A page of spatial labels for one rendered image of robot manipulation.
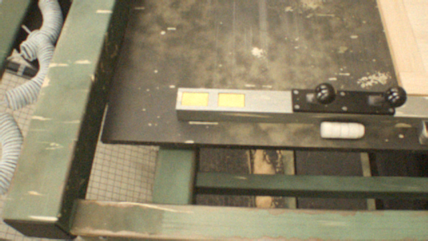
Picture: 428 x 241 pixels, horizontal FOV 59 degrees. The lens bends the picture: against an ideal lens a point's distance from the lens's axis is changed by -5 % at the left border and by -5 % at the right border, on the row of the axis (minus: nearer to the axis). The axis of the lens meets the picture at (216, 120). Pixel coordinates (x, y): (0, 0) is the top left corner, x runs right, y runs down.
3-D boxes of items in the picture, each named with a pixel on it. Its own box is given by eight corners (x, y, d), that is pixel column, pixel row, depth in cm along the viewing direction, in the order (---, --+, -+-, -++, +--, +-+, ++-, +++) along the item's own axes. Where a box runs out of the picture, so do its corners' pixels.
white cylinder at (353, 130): (320, 140, 76) (360, 141, 76) (324, 132, 74) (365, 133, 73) (319, 126, 78) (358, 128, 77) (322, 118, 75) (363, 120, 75)
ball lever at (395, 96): (381, 112, 76) (410, 108, 62) (362, 111, 76) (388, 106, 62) (381, 92, 76) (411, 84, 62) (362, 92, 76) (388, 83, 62)
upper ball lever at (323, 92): (321, 110, 76) (339, 105, 63) (301, 109, 76) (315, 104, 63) (321, 90, 76) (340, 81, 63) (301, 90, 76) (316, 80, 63)
